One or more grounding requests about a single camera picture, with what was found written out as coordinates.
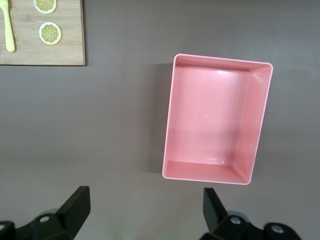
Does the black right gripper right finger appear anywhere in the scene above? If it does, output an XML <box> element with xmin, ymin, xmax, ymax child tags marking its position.
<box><xmin>201</xmin><ymin>187</ymin><xmax>300</xmax><ymax>240</ymax></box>

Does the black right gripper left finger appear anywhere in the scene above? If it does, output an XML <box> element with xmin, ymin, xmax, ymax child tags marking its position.
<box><xmin>0</xmin><ymin>185</ymin><xmax>91</xmax><ymax>240</ymax></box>

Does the pink plastic bin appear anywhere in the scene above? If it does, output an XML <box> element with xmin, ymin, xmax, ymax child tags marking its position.
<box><xmin>161</xmin><ymin>52</ymin><xmax>274</xmax><ymax>186</ymax></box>

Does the wooden cutting board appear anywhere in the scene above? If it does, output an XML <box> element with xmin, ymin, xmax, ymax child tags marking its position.
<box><xmin>0</xmin><ymin>0</ymin><xmax>86</xmax><ymax>67</ymax></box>

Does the lemon slice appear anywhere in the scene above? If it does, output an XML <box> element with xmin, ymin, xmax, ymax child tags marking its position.
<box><xmin>38</xmin><ymin>21</ymin><xmax>63</xmax><ymax>46</ymax></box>
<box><xmin>33</xmin><ymin>0</ymin><xmax>58</xmax><ymax>15</ymax></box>

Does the yellow plastic fork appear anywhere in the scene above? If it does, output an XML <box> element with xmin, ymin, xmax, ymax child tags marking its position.
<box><xmin>0</xmin><ymin>0</ymin><xmax>16</xmax><ymax>53</ymax></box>

